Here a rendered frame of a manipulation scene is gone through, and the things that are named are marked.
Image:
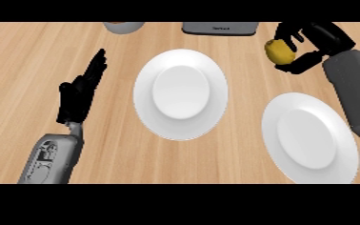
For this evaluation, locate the yellow lemon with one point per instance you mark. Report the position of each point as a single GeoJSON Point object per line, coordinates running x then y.
{"type": "Point", "coordinates": [279, 52]}

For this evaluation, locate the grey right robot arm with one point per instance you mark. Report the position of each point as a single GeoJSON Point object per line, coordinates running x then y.
{"type": "Point", "coordinates": [345, 85]}

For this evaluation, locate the white round plate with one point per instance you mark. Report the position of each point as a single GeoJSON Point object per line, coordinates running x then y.
{"type": "Point", "coordinates": [180, 94]}
{"type": "Point", "coordinates": [308, 138]}

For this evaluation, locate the grey round bowl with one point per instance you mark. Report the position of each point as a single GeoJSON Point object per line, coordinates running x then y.
{"type": "Point", "coordinates": [124, 27]}

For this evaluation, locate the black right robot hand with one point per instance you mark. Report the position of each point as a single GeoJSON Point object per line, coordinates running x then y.
{"type": "Point", "coordinates": [323, 41]}

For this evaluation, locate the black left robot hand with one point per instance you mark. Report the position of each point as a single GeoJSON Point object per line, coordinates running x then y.
{"type": "Point", "coordinates": [78, 95]}

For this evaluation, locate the grey flat appliance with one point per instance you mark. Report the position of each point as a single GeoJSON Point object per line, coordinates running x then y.
{"type": "Point", "coordinates": [220, 28]}

